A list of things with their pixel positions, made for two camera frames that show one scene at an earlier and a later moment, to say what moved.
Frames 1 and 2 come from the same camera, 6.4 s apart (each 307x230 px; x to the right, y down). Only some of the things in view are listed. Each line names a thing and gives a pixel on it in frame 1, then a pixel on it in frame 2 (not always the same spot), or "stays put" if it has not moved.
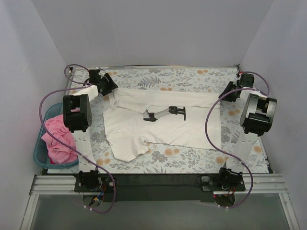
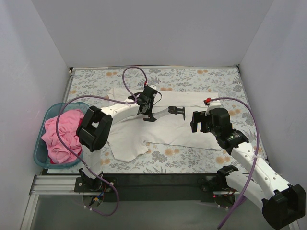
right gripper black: (228, 92) -> (194, 121)
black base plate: (159, 188) stays put
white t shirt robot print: (126, 132) stays put
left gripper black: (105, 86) -> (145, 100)
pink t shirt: (59, 152) stays put
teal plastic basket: (40, 153) stays put
